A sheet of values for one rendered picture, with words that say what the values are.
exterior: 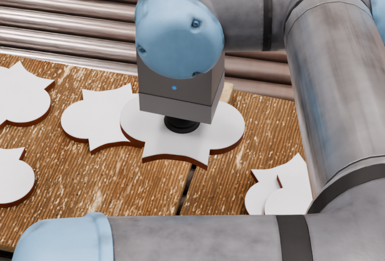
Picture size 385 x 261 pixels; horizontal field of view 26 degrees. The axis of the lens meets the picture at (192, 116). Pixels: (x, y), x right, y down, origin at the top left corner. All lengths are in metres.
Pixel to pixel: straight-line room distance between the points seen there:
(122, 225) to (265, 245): 0.07
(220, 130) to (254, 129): 0.27
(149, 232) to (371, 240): 0.10
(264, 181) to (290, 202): 0.06
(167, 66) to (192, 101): 0.21
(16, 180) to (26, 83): 0.19
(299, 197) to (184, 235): 0.75
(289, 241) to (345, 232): 0.03
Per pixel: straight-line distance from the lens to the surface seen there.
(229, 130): 0.98
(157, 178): 1.18
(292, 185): 1.14
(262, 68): 1.37
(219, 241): 0.38
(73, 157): 1.22
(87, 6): 1.49
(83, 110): 1.26
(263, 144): 1.23
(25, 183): 1.18
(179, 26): 0.68
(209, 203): 1.15
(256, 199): 1.13
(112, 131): 1.23
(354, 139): 0.49
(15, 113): 1.28
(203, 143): 0.97
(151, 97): 0.93
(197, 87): 0.90
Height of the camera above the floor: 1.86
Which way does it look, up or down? 47 degrees down
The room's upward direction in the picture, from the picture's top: straight up
